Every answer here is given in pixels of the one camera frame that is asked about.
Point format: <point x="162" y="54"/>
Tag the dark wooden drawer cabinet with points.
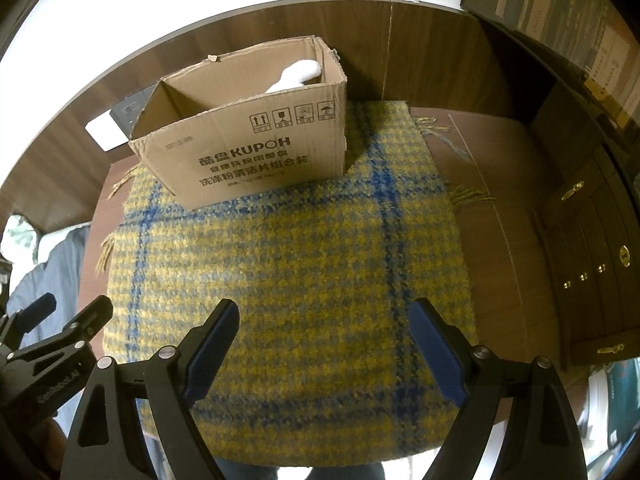
<point x="590" y="230"/>

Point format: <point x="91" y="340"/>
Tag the printed pillow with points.
<point x="17" y="237"/>

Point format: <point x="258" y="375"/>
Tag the dark green box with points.
<point x="620" y="395"/>

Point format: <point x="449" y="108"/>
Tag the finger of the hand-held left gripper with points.
<point x="85" y="322"/>
<point x="37" y="307"/>

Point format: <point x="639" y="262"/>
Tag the white plush toy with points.
<point x="300" y="72"/>

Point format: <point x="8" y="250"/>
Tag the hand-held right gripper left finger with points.
<point x="215" y="332"/>

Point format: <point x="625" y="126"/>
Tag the white wall plate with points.
<point x="106" y="131"/>

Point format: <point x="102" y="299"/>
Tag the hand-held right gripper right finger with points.
<point x="437" y="347"/>

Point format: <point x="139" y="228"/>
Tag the dark grey wall socket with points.
<point x="129" y="110"/>

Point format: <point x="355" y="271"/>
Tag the yellow blue plaid fringed mat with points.
<point x="300" y="260"/>

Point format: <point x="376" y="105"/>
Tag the printed cardboard box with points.
<point x="240" y="160"/>

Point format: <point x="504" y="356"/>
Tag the blue grey cloth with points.
<point x="55" y="270"/>

